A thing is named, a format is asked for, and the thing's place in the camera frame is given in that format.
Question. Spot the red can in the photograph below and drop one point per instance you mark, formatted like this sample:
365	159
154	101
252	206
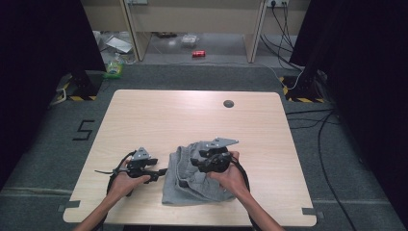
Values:
198	53

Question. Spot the clear plastic container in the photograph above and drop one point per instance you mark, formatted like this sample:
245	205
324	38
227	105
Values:
189	41

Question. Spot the black curtain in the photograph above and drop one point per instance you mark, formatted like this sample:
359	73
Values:
369	96
38	80

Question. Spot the dark round table grommet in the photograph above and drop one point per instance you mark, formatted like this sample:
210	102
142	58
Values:
228	103

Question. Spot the white device on floor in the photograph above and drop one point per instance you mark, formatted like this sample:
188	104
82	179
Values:
119	44

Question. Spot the white wall socket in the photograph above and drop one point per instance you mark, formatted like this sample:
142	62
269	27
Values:
277	3

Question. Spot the black tape numeral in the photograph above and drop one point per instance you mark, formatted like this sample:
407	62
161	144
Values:
84	130

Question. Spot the person's left hand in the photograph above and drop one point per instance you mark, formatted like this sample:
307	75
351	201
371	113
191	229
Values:
123	184

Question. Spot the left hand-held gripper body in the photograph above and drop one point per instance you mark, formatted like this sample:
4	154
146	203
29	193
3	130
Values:
141	160

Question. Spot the person's right hand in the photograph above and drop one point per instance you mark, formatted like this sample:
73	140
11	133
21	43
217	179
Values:
232	178

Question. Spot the black stand base striped tape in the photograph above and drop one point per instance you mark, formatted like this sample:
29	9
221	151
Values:
303	93
82	87

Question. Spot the grey shorts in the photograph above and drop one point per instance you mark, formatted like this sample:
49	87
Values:
184	183

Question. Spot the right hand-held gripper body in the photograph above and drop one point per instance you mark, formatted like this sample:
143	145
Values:
219	162

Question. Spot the grey tape piece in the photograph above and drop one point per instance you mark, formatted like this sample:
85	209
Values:
312	212
69	206

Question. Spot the green packet on floor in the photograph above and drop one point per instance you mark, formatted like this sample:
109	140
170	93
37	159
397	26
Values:
114	68

